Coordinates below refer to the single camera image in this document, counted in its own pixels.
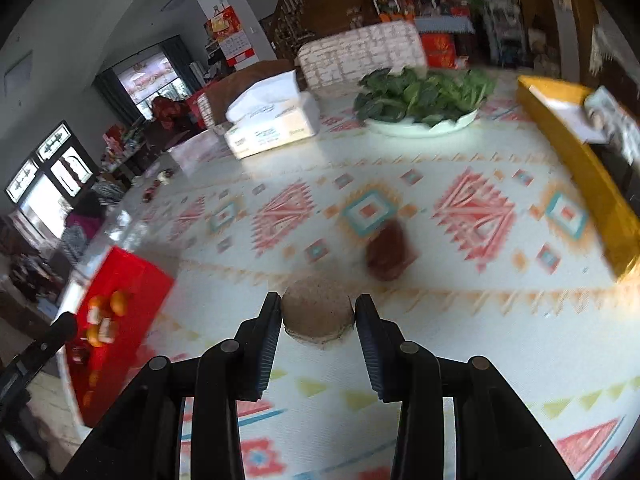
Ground orange mandarin fruit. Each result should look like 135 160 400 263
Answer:
86 324 105 348

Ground beige sugarcane chunk back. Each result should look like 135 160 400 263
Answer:
281 275 355 347

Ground orange mandarin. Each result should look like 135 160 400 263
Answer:
88 296 105 310
110 290 128 316

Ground red wall calendar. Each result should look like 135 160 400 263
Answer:
205 6 255 67

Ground grey glove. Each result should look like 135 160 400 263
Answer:
582 86 639 169

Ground red plastic tray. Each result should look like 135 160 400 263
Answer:
65 247 175 427

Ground patterned chair back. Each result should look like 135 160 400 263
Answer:
297 21 427 90

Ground red jujube date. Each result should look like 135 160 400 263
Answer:
364 218 416 282

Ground white tissue pack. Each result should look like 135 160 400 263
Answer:
224 70 320 159

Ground white plate of spinach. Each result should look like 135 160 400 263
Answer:
352 66 496 138

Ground beige sugarcane chunk front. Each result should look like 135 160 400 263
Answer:
87 306 103 326

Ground brown chair back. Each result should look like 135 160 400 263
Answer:
196 60 294 128

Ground yellow cardboard tray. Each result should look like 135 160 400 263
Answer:
516 75 639 281

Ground small items on table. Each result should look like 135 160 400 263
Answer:
142 168 175 204

